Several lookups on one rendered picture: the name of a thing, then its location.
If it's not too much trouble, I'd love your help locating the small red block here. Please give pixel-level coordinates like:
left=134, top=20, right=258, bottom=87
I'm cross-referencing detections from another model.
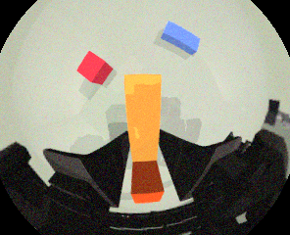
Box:
left=77, top=51, right=114, bottom=85

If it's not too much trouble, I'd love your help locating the blue rectangular block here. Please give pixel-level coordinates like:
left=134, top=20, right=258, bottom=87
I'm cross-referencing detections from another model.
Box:
left=161, top=22, right=200, bottom=55

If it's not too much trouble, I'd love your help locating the orange bar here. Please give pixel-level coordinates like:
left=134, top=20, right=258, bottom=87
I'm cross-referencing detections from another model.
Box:
left=124, top=74, right=165, bottom=204

